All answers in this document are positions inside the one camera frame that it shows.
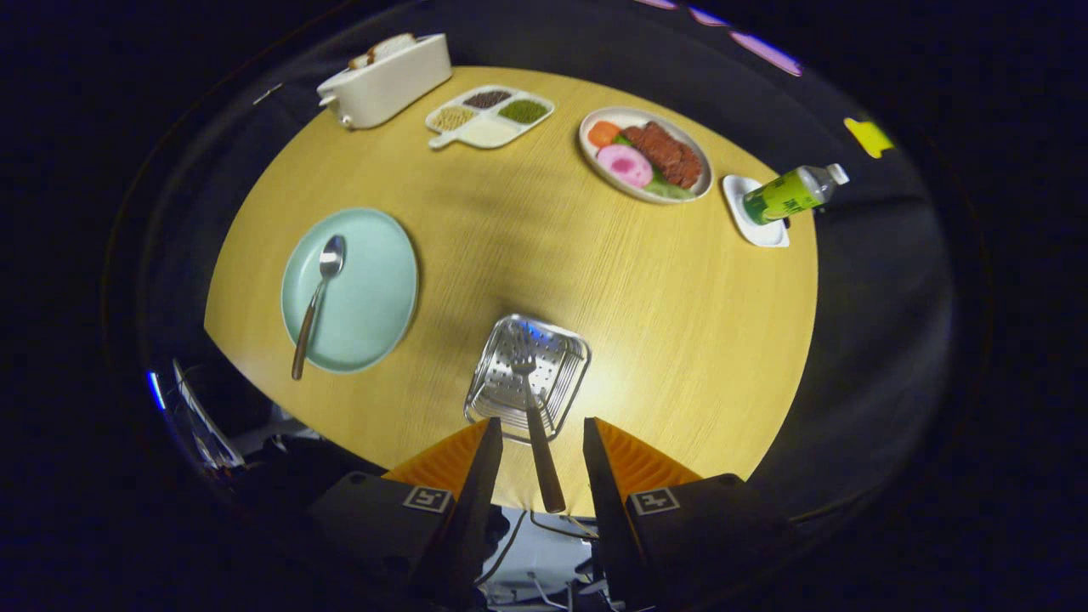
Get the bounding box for white round food plate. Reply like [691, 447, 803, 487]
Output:
[578, 105, 715, 206]

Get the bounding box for pink round food slice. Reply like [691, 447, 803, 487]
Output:
[597, 144, 654, 190]

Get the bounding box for white divided bean dish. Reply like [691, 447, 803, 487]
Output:
[425, 83, 556, 151]

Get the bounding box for wooden handle fork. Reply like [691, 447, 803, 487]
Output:
[508, 347, 567, 515]

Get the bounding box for wooden handle spoon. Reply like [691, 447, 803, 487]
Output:
[291, 234, 347, 382]

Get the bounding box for small white square dish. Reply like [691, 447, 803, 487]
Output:
[722, 173, 791, 249]

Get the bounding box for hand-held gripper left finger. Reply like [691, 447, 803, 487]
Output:
[306, 416, 504, 612]

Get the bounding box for white toaster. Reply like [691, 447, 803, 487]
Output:
[316, 32, 453, 131]

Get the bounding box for teal round plate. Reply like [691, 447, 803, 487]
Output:
[280, 207, 420, 375]

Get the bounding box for green lettuce leaf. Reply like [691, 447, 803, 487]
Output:
[642, 174, 696, 201]

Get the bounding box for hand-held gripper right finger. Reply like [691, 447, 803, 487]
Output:
[582, 416, 796, 611]

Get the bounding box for perforated metal tray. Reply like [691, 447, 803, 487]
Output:
[463, 313, 592, 446]

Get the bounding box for brown meat pieces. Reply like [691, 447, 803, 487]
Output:
[622, 120, 704, 190]

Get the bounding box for black cable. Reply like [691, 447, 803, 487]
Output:
[476, 508, 530, 587]

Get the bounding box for green label drink bottle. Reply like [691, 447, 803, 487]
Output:
[741, 162, 851, 227]

